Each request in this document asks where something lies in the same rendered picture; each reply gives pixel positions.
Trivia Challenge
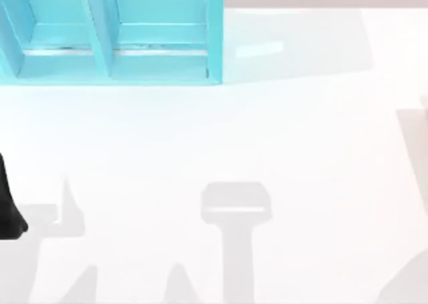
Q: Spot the light blue rack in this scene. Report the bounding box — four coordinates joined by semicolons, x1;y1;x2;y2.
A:
0;0;224;86

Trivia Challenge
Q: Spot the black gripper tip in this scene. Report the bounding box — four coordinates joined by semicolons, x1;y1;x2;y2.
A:
0;152;29;241

